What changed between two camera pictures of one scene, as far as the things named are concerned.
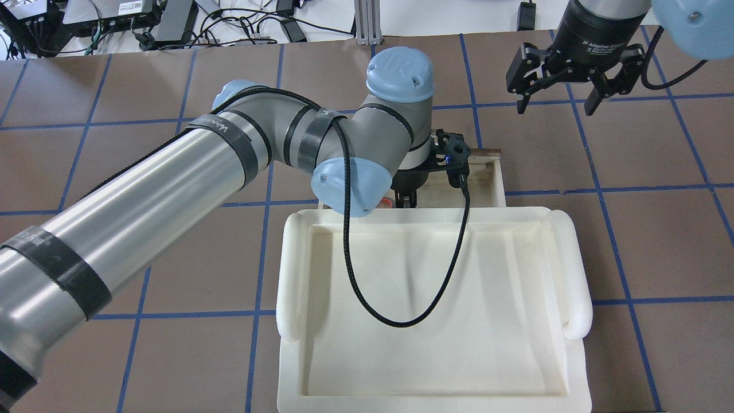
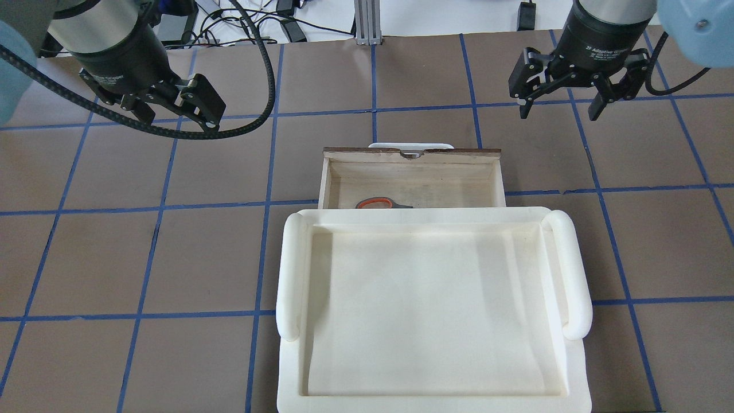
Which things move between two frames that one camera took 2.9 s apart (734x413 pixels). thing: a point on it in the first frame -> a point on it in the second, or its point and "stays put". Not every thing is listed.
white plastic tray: (507, 336) stays put
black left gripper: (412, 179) -> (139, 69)
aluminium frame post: (367, 22) stays put
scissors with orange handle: (385, 203) stays put
